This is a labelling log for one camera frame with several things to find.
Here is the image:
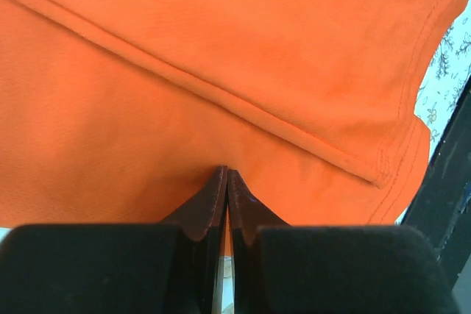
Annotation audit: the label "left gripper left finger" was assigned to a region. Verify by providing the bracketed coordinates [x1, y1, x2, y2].
[1, 167, 227, 313]

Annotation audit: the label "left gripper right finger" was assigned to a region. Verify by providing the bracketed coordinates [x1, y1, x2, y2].
[227, 170, 459, 313]

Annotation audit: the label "orange t shirt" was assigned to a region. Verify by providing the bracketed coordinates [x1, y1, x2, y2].
[0, 0, 470, 258]

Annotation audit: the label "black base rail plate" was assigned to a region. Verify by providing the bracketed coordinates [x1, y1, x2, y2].
[402, 82, 470, 285]

